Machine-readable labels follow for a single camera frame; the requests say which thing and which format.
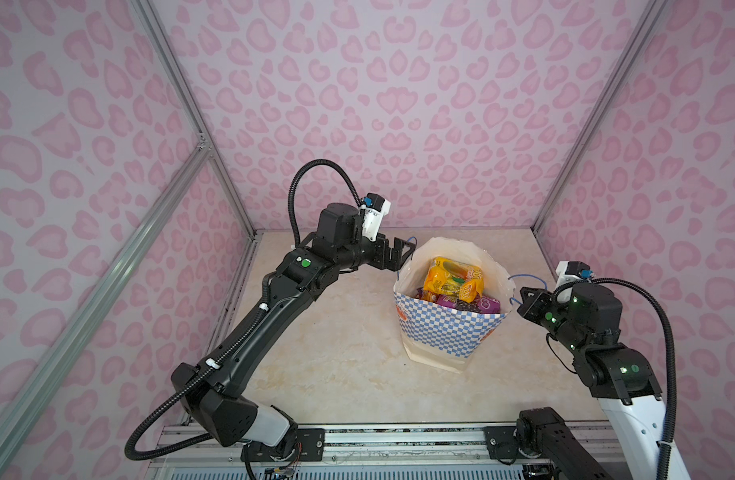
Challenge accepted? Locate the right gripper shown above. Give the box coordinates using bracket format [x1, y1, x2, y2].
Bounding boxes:
[515, 284, 587, 354]

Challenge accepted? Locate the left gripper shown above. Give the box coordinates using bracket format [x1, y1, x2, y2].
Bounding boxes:
[336, 229, 417, 273]

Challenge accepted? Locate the yellow orange candy bag back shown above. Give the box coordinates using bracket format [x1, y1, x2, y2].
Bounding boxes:
[423, 256, 485, 302]

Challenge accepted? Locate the white blue checkered paper bag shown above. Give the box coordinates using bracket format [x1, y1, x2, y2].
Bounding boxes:
[392, 236, 549, 374]

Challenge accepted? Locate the magenta grape candy bag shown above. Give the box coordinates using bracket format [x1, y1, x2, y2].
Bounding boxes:
[435, 295, 501, 314]

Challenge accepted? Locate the yellow mango candy bag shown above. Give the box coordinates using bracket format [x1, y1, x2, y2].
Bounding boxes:
[415, 288, 439, 303]

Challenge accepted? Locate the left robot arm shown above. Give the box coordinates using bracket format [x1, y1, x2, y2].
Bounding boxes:
[172, 193, 415, 459]

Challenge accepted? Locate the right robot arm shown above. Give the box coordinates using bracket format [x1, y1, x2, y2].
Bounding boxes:
[489, 278, 691, 479]

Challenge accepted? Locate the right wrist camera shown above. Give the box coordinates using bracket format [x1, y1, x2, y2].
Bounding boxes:
[555, 261, 593, 290]

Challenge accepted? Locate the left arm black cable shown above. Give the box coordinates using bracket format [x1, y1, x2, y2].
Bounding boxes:
[286, 158, 364, 248]

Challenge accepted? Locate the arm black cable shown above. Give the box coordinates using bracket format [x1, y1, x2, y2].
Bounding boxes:
[286, 158, 364, 248]
[588, 277, 677, 480]

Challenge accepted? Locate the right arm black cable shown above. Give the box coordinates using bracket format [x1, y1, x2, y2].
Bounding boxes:
[588, 277, 677, 480]

